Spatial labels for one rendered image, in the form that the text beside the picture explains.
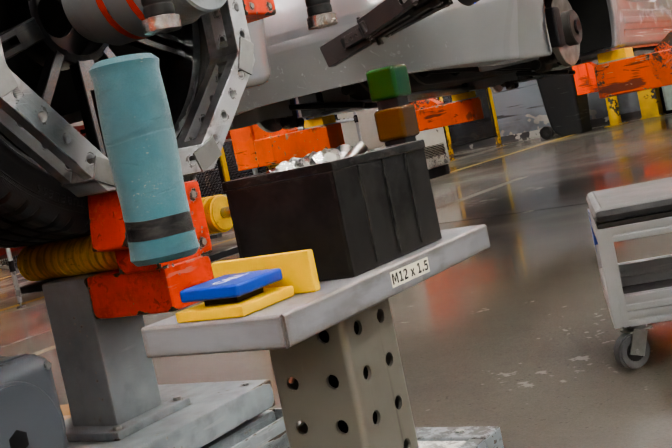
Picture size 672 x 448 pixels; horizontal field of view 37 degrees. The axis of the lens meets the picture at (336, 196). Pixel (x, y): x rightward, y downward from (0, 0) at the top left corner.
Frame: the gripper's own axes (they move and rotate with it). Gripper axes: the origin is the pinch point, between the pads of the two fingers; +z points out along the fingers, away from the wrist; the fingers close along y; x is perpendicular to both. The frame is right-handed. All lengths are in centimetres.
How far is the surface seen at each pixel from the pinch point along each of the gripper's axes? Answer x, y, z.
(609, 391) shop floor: 69, -71, 13
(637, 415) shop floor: 71, -56, 5
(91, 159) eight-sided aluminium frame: -0.9, 16.3, 33.1
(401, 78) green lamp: 8.3, 5.5, -7.1
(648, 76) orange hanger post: 5, -355, 32
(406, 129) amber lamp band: 14.2, 6.8, -5.3
